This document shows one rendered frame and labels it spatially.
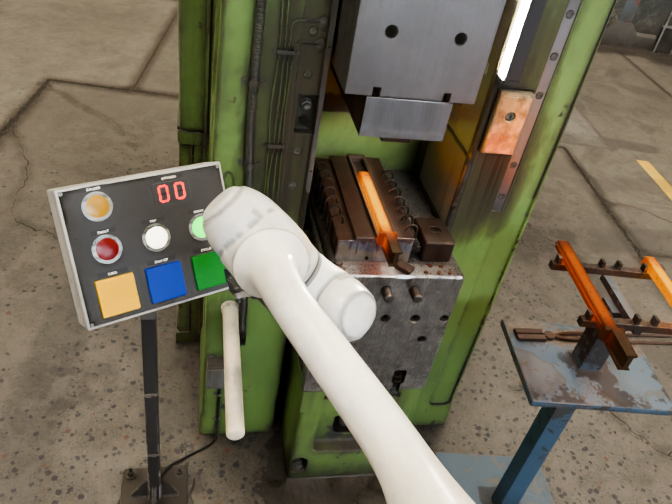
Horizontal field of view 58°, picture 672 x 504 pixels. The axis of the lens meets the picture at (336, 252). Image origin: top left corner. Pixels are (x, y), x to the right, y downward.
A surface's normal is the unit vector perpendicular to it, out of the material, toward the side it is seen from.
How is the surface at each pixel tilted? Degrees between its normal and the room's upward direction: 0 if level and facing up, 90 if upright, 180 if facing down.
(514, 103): 90
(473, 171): 90
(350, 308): 58
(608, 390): 0
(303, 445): 89
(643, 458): 0
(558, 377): 0
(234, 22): 90
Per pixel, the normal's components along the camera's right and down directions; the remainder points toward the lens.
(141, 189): 0.56, 0.10
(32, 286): 0.15, -0.79
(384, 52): 0.16, 0.62
